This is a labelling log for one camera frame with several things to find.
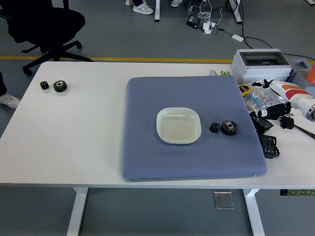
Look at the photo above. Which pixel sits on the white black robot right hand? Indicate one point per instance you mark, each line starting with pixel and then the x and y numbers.
pixel 290 94

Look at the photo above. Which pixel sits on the large black gear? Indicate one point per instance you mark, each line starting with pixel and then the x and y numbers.
pixel 60 86
pixel 229 127

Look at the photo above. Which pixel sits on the small black gear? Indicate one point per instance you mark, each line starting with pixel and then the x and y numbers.
pixel 215 127
pixel 44 85

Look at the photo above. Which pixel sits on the white square dish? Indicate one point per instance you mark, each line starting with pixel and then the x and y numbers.
pixel 178 125

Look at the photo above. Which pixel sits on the small white box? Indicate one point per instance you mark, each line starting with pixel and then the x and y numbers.
pixel 237 37

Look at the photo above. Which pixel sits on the grey block with recess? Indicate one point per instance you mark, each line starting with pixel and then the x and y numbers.
pixel 301 76

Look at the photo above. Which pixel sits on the black plug adapter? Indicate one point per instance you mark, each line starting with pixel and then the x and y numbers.
pixel 287 122

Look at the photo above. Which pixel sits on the clear bag of resistors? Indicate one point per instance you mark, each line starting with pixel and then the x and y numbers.
pixel 258 99

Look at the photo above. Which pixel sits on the black digital meter module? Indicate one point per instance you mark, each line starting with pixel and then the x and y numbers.
pixel 269 146
pixel 263 123

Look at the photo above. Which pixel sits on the yellow tape measure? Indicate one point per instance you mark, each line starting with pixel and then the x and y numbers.
pixel 244 89

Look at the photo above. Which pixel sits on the green connectors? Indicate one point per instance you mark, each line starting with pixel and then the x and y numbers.
pixel 225 73

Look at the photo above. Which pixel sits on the silver connectors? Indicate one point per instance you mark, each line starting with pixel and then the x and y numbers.
pixel 213 72

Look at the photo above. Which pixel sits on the green terminal strip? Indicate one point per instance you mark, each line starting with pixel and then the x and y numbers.
pixel 297 193

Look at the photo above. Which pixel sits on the white background desk leg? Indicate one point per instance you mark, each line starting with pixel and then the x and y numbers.
pixel 157 9
pixel 235 12

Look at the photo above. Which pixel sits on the white power adapter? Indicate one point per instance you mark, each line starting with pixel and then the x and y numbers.
pixel 208 27

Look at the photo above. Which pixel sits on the blue-grey quilted mat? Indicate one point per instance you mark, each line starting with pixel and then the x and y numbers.
pixel 197 162

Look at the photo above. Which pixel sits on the black device on floor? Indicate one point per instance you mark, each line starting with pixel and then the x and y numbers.
pixel 193 21

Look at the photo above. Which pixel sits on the white table leg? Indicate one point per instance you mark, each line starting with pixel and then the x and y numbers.
pixel 254 214
pixel 77 211

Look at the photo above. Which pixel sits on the metal floor plate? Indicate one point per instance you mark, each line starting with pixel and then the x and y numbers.
pixel 223 200

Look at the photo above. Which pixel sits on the white sneaker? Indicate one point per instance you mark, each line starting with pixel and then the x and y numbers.
pixel 9 100
pixel 129 2
pixel 176 2
pixel 142 9

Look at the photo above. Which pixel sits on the black office chair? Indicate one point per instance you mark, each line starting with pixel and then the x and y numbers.
pixel 46 22

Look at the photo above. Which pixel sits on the grey electrical enclosure box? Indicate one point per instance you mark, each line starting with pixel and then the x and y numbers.
pixel 261 70

